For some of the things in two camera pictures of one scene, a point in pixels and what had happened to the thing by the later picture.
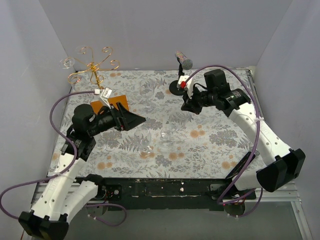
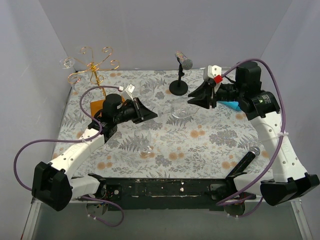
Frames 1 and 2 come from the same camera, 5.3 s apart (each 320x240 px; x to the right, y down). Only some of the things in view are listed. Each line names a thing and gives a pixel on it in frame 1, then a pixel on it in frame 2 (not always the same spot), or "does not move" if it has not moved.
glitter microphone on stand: [186, 63] does not move
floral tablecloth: [172, 142] does not move
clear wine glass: [174, 138] → [180, 107]
